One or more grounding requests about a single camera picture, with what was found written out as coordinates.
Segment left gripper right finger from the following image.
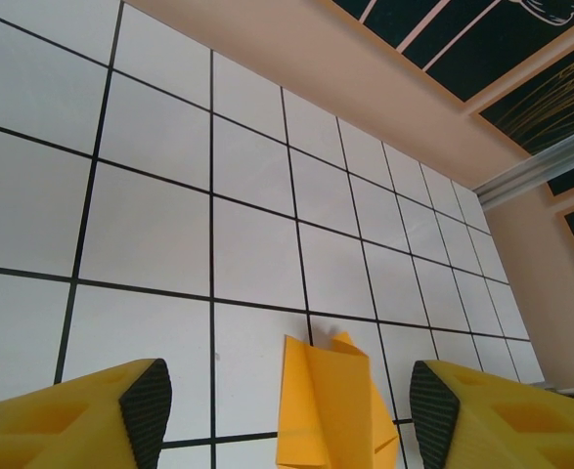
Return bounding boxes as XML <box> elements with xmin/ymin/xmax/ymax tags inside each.
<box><xmin>409</xmin><ymin>360</ymin><xmax>574</xmax><ymax>469</ymax></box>

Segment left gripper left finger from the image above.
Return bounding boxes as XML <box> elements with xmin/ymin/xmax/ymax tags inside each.
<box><xmin>0</xmin><ymin>358</ymin><xmax>174</xmax><ymax>469</ymax></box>

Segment orange paper sheet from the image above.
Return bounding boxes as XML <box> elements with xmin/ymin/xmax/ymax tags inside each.
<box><xmin>276</xmin><ymin>330</ymin><xmax>399</xmax><ymax>469</ymax></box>

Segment aluminium corner post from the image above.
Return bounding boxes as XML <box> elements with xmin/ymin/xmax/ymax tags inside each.
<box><xmin>474</xmin><ymin>130</ymin><xmax>574</xmax><ymax>212</ymax></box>

